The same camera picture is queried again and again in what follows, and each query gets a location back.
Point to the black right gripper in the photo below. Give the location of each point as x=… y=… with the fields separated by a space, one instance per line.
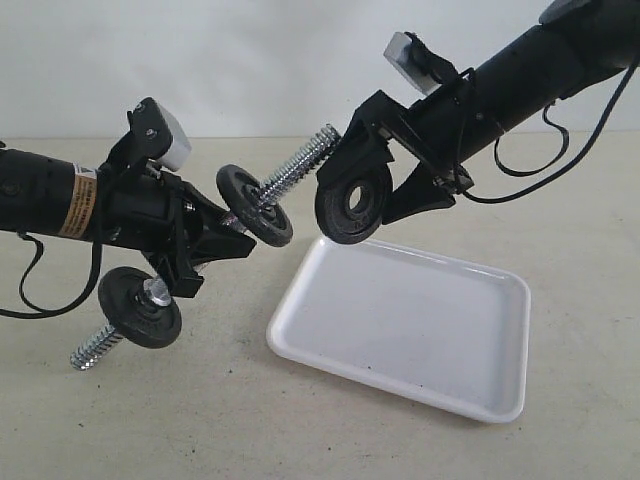
x=440 y=131

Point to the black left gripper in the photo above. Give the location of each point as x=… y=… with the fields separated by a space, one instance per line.
x=143 y=207

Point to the black weight plate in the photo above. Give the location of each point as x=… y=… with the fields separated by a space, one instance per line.
x=240 y=190
x=350 y=211

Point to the chrome dumbbell bar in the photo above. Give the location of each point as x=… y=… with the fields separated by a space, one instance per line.
x=272 y=190

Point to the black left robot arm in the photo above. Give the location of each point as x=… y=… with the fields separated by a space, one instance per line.
x=53 y=197

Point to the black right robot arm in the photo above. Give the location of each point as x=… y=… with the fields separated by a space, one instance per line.
x=396 y=161

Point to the black weight plate far end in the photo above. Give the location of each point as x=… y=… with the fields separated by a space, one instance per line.
x=139 y=307

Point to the white rectangular plastic tray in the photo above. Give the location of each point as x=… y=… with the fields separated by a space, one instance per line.
x=437 y=330

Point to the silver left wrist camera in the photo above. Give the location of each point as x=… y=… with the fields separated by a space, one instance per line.
x=180 y=147

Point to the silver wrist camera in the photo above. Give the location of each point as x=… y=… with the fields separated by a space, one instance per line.
x=180 y=147
x=401 y=52

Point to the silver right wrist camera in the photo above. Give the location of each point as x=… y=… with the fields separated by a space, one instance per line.
x=401 y=52

